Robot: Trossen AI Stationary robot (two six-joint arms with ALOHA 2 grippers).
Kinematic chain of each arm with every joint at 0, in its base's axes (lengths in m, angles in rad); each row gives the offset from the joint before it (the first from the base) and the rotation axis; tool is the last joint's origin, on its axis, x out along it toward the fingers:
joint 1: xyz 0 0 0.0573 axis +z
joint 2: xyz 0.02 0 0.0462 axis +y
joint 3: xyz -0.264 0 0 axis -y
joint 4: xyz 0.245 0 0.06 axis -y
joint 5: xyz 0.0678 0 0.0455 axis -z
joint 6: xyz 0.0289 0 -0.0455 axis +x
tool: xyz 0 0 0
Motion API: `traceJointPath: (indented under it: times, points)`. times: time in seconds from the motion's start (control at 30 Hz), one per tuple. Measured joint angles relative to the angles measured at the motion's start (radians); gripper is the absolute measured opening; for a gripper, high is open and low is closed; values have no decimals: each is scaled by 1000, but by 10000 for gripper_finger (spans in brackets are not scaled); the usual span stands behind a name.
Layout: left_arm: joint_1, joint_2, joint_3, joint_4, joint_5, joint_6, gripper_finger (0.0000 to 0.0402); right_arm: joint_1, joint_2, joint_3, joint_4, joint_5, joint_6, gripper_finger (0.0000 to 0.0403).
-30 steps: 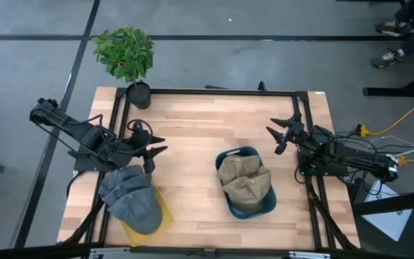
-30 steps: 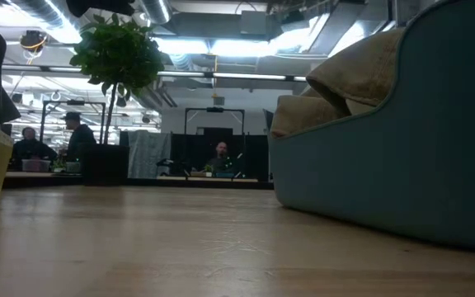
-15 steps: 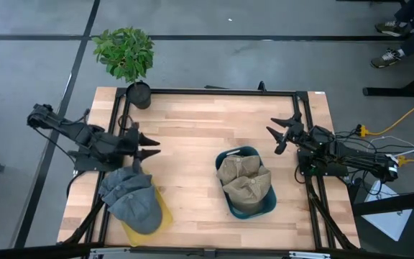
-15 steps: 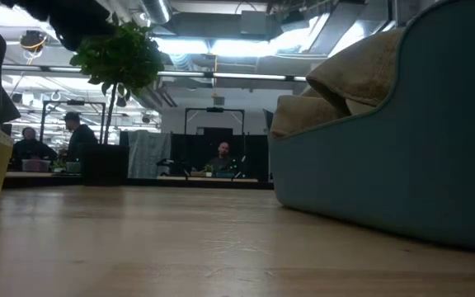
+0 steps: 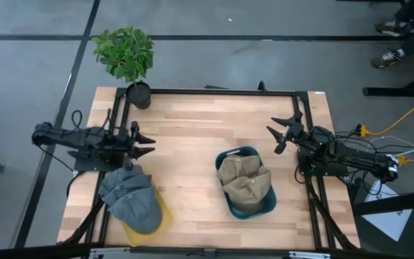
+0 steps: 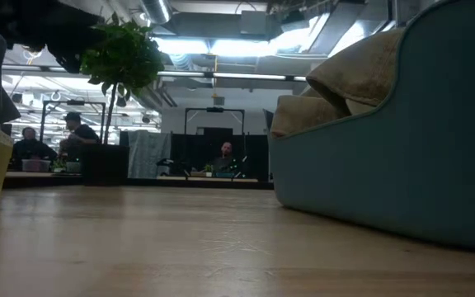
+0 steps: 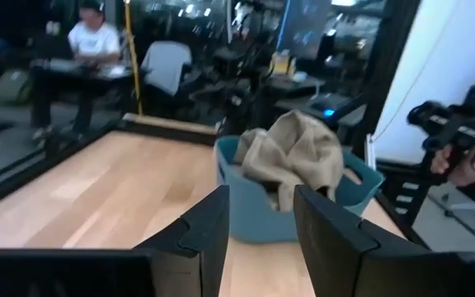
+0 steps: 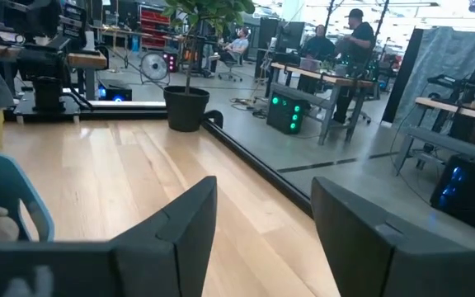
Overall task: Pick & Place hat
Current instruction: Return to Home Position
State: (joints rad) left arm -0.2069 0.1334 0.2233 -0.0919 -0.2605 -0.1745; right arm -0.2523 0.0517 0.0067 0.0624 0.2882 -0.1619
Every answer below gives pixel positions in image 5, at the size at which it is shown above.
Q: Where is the teal plastic bin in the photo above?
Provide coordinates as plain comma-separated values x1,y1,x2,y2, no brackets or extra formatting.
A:
214,145,278,221

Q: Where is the green plant in black pot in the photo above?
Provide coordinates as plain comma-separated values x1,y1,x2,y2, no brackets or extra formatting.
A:
91,26,155,110

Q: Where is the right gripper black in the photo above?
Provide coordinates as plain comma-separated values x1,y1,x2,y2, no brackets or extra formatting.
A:
266,110,305,155

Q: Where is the silver metal bracket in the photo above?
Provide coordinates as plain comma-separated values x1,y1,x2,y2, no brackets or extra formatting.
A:
288,250,332,259
90,247,131,259

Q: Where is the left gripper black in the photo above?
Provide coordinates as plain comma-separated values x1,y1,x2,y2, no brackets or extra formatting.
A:
118,120,157,171

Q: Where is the black floor bar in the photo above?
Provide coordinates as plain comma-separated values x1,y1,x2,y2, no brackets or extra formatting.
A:
352,188,414,217

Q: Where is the black desk leg frame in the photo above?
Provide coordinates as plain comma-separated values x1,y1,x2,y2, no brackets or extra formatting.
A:
336,0,414,99

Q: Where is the long yellow cable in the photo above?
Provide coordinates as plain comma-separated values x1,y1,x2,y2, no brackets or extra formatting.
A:
357,88,414,138

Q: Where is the black aluminium table frame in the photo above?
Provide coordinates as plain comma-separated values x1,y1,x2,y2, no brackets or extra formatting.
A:
0,81,413,259

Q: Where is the person's shoe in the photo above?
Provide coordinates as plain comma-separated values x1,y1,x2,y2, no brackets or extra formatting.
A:
374,19,413,37
369,48,405,69

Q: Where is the yellow plastic bin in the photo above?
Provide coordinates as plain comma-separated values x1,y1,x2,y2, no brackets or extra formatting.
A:
119,186,175,247

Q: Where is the white flat box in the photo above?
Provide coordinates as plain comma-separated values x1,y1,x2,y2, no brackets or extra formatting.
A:
362,179,413,242

